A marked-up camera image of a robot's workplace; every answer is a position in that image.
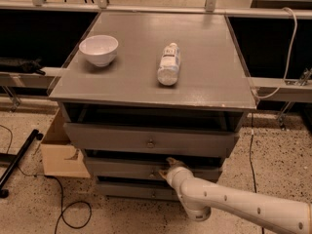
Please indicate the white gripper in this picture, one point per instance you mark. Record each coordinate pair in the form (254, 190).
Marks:
(172, 172)

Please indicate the grey drawer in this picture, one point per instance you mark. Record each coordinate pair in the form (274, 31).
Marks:
(150, 140)
(140, 169)
(139, 191)

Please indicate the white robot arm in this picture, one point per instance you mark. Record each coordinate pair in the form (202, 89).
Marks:
(199, 196)

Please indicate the grey bottom drawer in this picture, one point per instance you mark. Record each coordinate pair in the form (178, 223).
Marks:
(139, 191)

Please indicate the grey drawer cabinet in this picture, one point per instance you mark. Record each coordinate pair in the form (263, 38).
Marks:
(212, 93)

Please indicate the grey top drawer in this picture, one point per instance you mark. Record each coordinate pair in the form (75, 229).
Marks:
(150, 140)

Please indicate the clear plastic bottle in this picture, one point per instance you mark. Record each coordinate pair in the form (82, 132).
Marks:
(168, 69)

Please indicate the cardboard box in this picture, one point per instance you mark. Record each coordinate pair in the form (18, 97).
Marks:
(59, 156)

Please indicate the white bowl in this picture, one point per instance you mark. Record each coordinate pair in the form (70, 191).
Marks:
(99, 50)

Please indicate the black stand leg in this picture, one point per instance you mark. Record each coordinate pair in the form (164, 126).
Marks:
(11, 161)

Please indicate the black cloth bundle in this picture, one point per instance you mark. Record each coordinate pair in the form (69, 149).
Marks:
(21, 65)

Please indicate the metal rail bracket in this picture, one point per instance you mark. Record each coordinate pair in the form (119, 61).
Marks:
(301, 81)

